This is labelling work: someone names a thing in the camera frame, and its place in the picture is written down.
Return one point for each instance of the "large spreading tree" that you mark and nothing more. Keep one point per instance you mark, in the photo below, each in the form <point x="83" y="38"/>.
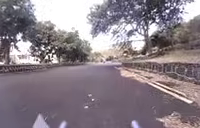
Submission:
<point x="144" y="20"/>

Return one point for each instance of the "row of trees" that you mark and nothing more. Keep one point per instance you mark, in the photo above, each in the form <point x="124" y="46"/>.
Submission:
<point x="63" y="45"/>

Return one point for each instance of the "white building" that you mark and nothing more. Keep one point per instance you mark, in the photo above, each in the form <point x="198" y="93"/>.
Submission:
<point x="21" y="58"/>

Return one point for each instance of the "large dark tree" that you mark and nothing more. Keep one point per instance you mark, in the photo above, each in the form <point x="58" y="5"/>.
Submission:
<point x="4" y="20"/>

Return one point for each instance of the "dry dirt verge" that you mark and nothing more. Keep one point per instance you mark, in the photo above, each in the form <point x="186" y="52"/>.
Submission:
<point x="196" y="91"/>

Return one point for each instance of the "stone retaining wall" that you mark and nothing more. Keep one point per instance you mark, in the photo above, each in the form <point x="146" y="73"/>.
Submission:
<point x="183" y="70"/>

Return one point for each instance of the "robot's own part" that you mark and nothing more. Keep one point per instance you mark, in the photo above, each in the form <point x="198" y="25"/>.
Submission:
<point x="63" y="125"/>
<point x="135" y="124"/>

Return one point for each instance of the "green bushes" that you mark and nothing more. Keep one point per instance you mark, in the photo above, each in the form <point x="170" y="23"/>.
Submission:
<point x="196" y="31"/>

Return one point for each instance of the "dry grass slope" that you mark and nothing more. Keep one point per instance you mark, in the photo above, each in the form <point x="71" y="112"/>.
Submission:
<point x="188" y="56"/>

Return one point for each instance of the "dark asphalt road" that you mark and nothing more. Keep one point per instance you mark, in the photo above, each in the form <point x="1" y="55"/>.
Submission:
<point x="88" y="83"/>

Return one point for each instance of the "low stone wall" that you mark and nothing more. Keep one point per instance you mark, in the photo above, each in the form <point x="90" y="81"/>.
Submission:
<point x="14" y="68"/>

